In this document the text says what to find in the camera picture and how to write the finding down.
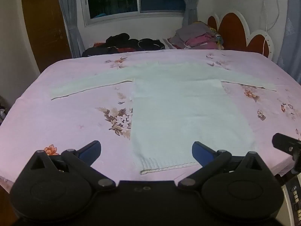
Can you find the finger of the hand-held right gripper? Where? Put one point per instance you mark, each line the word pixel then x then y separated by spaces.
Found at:
pixel 283 143

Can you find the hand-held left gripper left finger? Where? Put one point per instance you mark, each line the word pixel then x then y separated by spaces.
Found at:
pixel 92 148

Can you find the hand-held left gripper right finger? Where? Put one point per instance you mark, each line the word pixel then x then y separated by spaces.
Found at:
pixel 201 150

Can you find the white knitted sweater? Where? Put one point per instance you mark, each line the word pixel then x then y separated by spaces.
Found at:
pixel 178 113

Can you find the pile of dark clothes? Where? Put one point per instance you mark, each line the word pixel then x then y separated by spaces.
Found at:
pixel 122 43

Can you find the stack of folded clothes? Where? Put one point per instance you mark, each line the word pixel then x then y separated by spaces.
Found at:
pixel 197 36

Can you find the pink floral bedsheet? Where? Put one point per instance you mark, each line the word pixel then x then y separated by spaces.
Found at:
pixel 70 113

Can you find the grey appliance with buttons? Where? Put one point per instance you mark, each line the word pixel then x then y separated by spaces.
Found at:
pixel 292 197

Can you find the striped cloth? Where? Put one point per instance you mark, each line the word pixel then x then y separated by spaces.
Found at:
pixel 167 42

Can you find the brown and white headboard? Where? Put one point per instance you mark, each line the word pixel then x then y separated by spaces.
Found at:
pixel 235 30

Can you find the brown wooden door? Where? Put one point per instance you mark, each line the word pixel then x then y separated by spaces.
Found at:
pixel 44 23

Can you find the grey curtain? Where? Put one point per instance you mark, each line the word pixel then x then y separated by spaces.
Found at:
pixel 69 16
pixel 189 2

